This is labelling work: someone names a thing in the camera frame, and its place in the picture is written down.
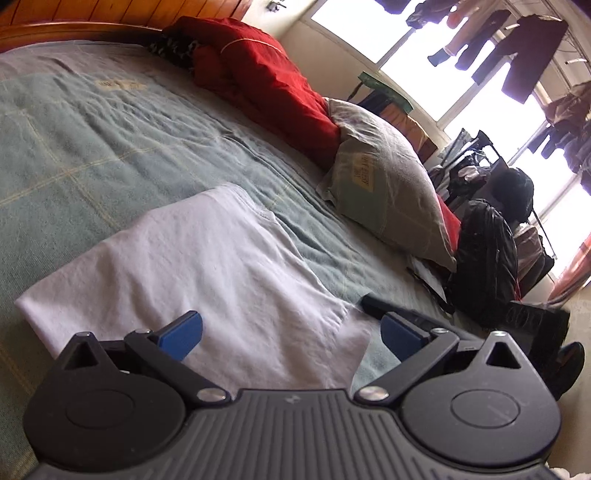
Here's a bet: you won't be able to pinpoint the white printed long-sleeve shirt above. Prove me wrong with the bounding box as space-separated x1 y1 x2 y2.
16 184 375 392

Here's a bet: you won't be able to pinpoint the clothes rack with garments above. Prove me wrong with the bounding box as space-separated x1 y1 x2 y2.
428 129 556 295

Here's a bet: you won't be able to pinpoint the black backpack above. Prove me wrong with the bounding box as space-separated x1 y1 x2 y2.
406 198 519 317

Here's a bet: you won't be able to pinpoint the grey green pillow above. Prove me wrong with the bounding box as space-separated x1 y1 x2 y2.
317 98 456 272

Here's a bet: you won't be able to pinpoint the right orange curtain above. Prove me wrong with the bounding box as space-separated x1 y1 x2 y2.
547 234 591 305

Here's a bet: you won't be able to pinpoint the items on window sill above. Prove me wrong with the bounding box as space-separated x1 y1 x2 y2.
348 71 438 164

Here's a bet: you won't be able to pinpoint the green plaid bed blanket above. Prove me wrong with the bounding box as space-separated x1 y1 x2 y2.
1 41 444 479

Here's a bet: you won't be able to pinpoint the hanging laundry at window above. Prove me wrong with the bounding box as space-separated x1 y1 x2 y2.
373 0 591 195

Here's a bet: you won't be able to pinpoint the red quilt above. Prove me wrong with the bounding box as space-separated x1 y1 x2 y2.
152 16 459 253

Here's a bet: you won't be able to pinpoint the wooden headboard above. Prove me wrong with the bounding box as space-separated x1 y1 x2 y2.
1 0 252 52

